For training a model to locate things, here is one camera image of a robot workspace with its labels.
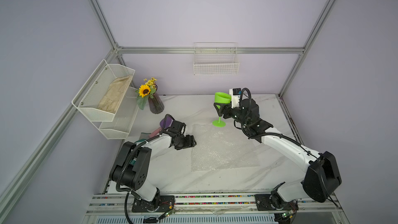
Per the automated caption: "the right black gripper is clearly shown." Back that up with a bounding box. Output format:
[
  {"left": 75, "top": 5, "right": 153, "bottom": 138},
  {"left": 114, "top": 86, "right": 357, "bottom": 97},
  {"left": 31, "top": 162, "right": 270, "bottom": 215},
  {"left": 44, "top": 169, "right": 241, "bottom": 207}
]
[{"left": 215, "top": 101, "right": 250, "bottom": 128}]

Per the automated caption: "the green plastic wine glass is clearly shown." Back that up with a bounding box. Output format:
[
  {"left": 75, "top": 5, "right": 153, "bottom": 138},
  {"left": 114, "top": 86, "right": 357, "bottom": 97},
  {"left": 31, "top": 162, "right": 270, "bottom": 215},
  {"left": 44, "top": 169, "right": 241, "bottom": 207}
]
[{"left": 212, "top": 92, "right": 232, "bottom": 128}]

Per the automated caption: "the clear bubble wrap sheet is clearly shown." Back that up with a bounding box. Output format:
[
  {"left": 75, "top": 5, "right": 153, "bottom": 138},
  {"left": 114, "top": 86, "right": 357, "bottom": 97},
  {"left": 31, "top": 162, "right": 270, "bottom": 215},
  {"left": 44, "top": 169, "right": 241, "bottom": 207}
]
[{"left": 191, "top": 124, "right": 260, "bottom": 172}]

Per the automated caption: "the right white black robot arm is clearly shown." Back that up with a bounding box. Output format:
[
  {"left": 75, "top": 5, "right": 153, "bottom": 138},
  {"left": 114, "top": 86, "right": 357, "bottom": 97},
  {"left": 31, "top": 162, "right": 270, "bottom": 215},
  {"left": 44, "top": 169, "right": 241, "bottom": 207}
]
[{"left": 214, "top": 98, "right": 342, "bottom": 209}]

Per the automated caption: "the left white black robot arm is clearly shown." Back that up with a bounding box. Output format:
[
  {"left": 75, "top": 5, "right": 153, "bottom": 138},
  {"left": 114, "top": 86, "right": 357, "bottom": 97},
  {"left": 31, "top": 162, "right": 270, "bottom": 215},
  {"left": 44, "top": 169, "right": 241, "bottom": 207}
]
[{"left": 109, "top": 115, "right": 197, "bottom": 202}]

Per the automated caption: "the purple pink spatula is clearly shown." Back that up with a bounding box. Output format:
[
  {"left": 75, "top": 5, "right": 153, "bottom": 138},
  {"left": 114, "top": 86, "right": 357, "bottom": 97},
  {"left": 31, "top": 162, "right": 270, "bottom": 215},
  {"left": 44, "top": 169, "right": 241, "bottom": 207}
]
[{"left": 148, "top": 116, "right": 173, "bottom": 138}]

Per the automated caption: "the dark glass flower vase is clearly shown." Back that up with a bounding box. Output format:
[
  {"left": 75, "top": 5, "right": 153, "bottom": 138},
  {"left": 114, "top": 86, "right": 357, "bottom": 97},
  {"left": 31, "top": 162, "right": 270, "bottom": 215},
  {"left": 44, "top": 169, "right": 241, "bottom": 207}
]
[{"left": 148, "top": 93, "right": 164, "bottom": 114}]

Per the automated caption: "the green silicone spatula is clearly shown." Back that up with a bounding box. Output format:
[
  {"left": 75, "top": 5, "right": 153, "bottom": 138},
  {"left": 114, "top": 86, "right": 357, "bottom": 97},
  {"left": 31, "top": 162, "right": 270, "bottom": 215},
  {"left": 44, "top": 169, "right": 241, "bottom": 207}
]
[{"left": 136, "top": 133, "right": 150, "bottom": 143}]

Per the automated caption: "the artificial sunflower bouquet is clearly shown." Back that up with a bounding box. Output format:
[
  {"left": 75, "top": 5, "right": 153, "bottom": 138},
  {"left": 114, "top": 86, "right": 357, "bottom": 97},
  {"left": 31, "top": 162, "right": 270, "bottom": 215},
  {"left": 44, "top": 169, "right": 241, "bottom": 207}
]
[{"left": 136, "top": 77, "right": 158, "bottom": 110}]

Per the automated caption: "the beige cloth in shelf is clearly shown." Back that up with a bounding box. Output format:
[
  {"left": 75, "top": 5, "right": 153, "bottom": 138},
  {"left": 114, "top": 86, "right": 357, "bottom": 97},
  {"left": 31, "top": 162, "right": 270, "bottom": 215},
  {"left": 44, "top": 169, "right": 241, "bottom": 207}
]
[{"left": 97, "top": 75, "right": 133, "bottom": 114}]

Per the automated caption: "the white mesh two-tier shelf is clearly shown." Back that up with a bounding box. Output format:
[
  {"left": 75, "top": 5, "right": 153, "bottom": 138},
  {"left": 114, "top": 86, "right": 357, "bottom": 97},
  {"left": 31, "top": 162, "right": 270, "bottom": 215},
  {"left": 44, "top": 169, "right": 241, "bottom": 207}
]
[{"left": 72, "top": 60, "right": 138, "bottom": 140}]

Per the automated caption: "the left black corrugated cable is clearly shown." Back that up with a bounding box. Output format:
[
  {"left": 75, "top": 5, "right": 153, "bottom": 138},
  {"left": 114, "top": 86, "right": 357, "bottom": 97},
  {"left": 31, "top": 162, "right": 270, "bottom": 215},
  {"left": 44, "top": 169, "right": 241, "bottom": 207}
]
[{"left": 115, "top": 114, "right": 175, "bottom": 224}]

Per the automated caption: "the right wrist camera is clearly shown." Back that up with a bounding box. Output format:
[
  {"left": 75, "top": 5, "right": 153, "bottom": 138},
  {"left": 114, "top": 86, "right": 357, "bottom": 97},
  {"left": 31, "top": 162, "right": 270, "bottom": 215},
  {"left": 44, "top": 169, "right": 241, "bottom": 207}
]
[{"left": 229, "top": 88, "right": 241, "bottom": 108}]

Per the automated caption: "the white wire wall basket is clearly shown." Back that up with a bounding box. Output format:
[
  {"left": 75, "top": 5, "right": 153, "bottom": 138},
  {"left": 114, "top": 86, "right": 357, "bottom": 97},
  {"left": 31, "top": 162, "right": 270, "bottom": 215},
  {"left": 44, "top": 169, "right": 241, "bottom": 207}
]
[{"left": 193, "top": 42, "right": 240, "bottom": 76}]

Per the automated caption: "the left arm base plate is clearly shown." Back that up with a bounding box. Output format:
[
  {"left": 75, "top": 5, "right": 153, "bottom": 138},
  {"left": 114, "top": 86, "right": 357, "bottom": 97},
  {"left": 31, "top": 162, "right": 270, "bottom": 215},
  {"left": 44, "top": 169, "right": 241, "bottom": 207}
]
[{"left": 131, "top": 195, "right": 175, "bottom": 213}]

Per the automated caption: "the aluminium rail front frame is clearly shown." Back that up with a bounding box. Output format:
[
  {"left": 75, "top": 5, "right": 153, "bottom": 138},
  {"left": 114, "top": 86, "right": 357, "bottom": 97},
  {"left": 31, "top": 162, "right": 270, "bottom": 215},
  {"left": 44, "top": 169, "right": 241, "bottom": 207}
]
[{"left": 82, "top": 192, "right": 350, "bottom": 224}]

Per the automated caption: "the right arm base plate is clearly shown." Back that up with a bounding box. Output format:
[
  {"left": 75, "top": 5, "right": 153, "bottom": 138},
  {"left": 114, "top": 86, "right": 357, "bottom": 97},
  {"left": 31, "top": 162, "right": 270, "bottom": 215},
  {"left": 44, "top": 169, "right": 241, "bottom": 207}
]
[{"left": 255, "top": 194, "right": 298, "bottom": 211}]

